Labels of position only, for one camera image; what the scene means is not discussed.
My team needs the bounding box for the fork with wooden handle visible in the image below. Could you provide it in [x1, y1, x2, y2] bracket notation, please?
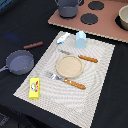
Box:
[46, 72, 86, 89]

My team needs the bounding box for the light blue milk carton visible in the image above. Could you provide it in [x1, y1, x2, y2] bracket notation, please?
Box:
[75, 31, 86, 48]

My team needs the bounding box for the yellow toy box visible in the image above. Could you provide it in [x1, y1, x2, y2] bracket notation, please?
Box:
[29, 78, 40, 99]

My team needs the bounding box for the brown toy stove board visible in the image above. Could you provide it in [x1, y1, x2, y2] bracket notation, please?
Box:
[48, 0, 128, 43]

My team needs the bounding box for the brown toy sausage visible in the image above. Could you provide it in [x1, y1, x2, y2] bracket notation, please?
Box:
[23, 41, 43, 50]

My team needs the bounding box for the round wooden plate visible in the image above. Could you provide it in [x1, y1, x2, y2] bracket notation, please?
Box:
[56, 55, 84, 78]

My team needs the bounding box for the beige woven placemat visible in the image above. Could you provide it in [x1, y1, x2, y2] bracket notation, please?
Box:
[14, 31, 114, 128]

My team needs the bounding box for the knife with wooden handle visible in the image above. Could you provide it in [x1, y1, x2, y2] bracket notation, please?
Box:
[59, 50, 98, 63]

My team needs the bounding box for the beige bowl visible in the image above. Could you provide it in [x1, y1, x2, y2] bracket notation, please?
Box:
[119, 5, 128, 30]

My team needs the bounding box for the grey toy pot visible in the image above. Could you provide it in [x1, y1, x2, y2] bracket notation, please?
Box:
[55, 0, 82, 18]

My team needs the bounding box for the grey toy frying pan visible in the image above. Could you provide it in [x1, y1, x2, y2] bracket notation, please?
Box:
[0, 50, 34, 75]

